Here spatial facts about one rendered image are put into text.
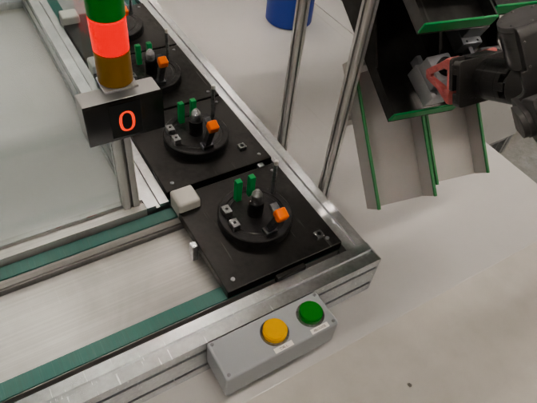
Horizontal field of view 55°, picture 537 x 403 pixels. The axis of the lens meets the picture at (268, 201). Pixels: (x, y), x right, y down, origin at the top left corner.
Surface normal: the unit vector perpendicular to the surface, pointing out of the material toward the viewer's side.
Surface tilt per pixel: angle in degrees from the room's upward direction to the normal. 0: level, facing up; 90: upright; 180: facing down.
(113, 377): 0
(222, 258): 0
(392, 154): 45
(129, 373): 0
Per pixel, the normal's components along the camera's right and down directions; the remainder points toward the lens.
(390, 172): 0.32, 0.03
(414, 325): 0.09, -0.67
